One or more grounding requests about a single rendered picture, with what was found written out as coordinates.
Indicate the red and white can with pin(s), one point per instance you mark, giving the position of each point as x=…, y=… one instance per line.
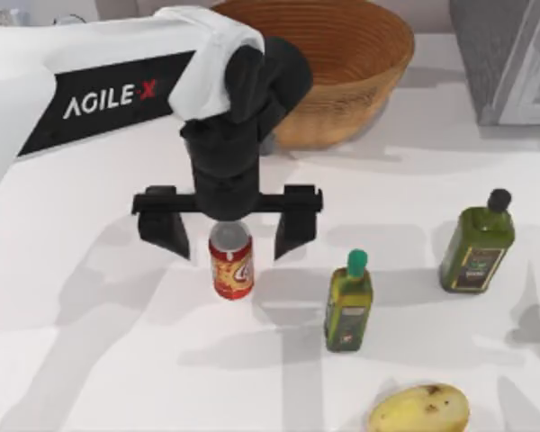
x=231, y=274

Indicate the brown wooden basket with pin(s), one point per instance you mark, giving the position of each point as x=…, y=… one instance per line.
x=351, y=81

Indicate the green bottle with black cap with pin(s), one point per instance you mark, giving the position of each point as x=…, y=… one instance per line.
x=477, y=252

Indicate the yellow potato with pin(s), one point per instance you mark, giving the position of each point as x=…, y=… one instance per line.
x=418, y=409

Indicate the grey cabinet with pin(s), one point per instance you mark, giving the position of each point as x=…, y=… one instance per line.
x=499, y=58

